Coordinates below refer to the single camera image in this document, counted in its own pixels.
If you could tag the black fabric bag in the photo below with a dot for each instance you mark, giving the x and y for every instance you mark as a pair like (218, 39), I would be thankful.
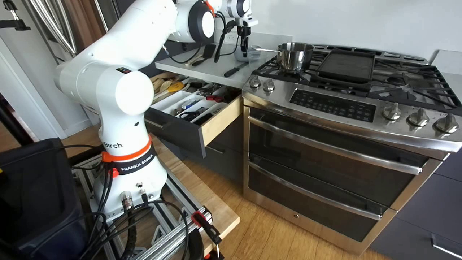
(37, 206)

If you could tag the black bracket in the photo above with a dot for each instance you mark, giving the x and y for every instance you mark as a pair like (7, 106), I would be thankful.
(11, 21)

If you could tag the black spatula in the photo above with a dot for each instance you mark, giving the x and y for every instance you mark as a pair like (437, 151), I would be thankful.
(196, 60)

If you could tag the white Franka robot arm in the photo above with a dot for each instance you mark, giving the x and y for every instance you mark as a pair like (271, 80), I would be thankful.
(119, 86)

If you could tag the aluminium mounting frame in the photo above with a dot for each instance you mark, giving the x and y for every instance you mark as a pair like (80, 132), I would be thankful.
(167, 239)

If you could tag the dark under-counter cabinet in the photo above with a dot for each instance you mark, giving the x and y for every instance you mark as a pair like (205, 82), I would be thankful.
(225, 153)

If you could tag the white cutlery tray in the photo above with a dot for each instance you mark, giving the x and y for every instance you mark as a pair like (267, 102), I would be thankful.
(173, 102)

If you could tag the wooden robot platform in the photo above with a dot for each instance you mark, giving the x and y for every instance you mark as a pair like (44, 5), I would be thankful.
(206, 202)

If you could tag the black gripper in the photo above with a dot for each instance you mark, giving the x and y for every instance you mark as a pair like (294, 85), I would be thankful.
(244, 31)

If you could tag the grey vertical blinds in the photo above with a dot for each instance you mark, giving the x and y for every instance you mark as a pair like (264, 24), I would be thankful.
(50, 23)

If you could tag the red black clamp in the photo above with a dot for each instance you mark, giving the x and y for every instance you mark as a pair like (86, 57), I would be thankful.
(203, 223)

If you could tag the dark drawer cabinet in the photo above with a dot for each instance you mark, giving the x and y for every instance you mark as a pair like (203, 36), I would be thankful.
(423, 206)

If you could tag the white bowl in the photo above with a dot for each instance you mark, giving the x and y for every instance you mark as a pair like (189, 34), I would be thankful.
(254, 54)

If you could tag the stainless steel range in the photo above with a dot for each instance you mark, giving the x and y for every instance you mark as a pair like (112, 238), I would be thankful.
(336, 163)

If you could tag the black griddle pan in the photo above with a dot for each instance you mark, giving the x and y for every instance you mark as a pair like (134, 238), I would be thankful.
(346, 66)

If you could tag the yellow utensil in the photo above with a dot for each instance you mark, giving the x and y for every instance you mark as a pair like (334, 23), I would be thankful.
(174, 86)

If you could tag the stainless steel pot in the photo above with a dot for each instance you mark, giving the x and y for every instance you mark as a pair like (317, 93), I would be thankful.
(294, 57)

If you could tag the brown curtain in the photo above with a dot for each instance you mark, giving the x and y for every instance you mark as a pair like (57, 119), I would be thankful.
(83, 18)

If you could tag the silver stove knob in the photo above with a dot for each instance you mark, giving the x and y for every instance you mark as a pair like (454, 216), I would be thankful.
(417, 117)
(268, 85)
(446, 124)
(254, 82)
(391, 111)

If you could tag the red round utensil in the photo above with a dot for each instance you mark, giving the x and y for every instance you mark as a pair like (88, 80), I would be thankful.
(215, 93)

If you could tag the open cutlery drawer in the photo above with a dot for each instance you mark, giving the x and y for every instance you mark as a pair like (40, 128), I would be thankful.
(174, 131)

